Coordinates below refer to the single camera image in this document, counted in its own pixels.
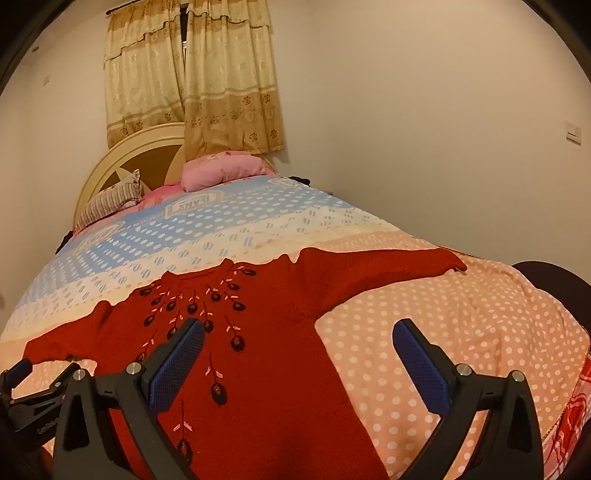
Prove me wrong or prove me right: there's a red knitted sweater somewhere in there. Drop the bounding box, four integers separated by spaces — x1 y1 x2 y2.
24 248 464 479

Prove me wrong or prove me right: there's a red patterned bed skirt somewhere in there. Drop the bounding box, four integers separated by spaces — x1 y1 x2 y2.
542 354 591 479

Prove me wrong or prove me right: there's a polka dot bed quilt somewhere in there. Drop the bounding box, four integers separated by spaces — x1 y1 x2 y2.
1 177 590 479

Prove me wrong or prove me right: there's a dark wooden footboard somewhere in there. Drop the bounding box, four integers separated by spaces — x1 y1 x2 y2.
513 261 591 325

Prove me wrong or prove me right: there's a striped pillow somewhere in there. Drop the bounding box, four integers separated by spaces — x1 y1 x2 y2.
74 169 142 232

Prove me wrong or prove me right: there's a pink bed sheet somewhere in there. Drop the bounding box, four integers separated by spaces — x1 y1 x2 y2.
137 183 184 211

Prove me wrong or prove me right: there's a cream wooden headboard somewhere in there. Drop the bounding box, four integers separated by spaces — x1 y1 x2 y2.
73 123 276 231

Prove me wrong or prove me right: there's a pink pillow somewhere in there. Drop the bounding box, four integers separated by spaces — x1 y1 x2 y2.
180 151 276 192

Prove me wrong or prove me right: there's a left beige curtain panel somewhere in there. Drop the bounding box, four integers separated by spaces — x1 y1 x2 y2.
103 1 185 148

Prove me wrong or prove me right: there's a beige curtain panel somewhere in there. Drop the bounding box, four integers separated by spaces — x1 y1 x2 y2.
184 1 284 159
103 1 185 148

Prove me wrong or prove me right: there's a right beige curtain panel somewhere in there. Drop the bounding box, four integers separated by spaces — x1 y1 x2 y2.
184 1 284 159

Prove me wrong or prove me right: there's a black curtain rod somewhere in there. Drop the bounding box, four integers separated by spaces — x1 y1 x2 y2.
104 0 191 16

